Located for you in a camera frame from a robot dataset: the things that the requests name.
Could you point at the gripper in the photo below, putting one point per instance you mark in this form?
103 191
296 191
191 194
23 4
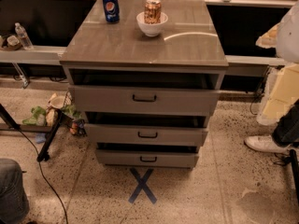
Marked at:
288 36

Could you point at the orange soda can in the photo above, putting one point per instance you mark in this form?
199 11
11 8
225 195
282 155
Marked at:
152 11

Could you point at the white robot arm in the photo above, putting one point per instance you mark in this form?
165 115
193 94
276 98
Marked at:
284 36

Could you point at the white ceramic bowl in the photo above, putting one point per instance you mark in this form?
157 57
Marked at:
151 30

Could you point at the blue Pepsi can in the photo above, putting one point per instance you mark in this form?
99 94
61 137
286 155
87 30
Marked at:
111 9

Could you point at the dark trouser leg right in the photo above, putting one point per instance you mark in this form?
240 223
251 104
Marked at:
287 131

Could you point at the white sneaker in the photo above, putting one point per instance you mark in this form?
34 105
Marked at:
266 144

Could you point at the grey drawer cabinet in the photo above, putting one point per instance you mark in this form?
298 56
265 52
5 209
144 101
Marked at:
187 54

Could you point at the top grey drawer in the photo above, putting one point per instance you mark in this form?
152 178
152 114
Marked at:
133 100

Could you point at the grey drawer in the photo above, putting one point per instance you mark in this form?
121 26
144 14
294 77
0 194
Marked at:
133 100
152 159
146 135

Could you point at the middle grey drawer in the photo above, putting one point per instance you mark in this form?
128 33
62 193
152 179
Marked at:
146 135

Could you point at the blue tape X mark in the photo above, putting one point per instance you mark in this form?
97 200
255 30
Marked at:
142 186

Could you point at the bottom grey drawer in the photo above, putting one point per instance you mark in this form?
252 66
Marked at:
152 159

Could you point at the pile of toys and bags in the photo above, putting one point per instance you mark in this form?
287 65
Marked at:
57 105

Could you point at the clear plastic water bottle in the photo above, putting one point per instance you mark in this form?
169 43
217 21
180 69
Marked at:
23 36

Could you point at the black tripod leg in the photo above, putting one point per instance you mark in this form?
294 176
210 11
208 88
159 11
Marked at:
43 155

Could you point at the brown plate with food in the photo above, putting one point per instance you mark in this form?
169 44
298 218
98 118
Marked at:
9 43

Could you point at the person's jeans leg left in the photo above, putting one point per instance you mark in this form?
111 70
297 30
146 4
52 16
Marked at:
14 205

